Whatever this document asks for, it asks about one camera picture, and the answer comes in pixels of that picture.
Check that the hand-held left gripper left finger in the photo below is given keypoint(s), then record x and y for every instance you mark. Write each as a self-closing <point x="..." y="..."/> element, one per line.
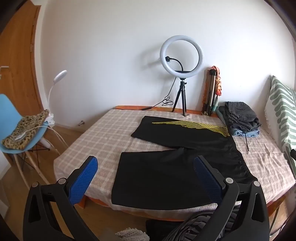
<point x="84" y="178"/>

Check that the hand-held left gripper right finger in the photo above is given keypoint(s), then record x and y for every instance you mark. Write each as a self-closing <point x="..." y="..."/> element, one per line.
<point x="207" y="178"/>

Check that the black pants with yellow print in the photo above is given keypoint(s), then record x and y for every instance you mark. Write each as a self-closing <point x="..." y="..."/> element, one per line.
<point x="161" y="176"/>

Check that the dark grey folded pants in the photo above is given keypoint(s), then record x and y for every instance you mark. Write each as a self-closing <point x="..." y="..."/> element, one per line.
<point x="242" y="113"/>

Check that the beige plaid blanket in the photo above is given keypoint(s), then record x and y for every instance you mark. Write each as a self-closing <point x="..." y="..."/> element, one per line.
<point x="104" y="139"/>

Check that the person's dark striped clothing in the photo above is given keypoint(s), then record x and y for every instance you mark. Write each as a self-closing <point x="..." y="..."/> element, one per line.
<point x="196" y="227"/>

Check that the metal door stopper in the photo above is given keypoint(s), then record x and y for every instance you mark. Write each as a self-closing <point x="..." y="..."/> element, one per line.
<point x="81" y="123"/>

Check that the light blue denim jeans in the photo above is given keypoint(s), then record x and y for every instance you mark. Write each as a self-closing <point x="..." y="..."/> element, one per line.
<point x="249" y="133"/>

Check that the grey-blue folded garment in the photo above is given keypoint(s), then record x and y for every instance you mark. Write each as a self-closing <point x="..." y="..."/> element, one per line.
<point x="222" y="114"/>

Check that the white knitted cloth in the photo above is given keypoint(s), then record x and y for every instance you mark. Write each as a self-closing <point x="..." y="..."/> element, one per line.
<point x="131" y="235"/>

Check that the light blue fuzzy cloth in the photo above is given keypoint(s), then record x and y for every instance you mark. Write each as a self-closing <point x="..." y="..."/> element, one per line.
<point x="216" y="104"/>

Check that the leopard print cushion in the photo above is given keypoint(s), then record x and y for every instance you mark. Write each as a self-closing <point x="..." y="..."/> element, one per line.
<point x="25" y="126"/>

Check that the folded silver tripod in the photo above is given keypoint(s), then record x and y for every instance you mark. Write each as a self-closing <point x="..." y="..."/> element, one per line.
<point x="209" y="92"/>

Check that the small black tripod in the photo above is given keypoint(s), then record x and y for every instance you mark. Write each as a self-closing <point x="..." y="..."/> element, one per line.
<point x="182" y="88"/>

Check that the orange floral cloth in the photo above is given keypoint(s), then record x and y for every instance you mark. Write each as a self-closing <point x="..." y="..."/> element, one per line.
<point x="218" y="83"/>

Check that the green and white striped pillow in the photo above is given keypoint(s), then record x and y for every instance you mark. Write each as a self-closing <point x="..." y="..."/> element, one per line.
<point x="279" y="104"/>

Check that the blue chair with wooden legs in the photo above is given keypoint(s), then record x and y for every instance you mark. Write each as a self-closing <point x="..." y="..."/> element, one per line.
<point x="7" y="109"/>

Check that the white clip lamp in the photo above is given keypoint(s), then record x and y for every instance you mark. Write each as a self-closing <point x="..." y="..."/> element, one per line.
<point x="60" y="75"/>

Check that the wooden door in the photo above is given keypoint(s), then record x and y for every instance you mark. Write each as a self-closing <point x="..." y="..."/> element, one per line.
<point x="20" y="58"/>

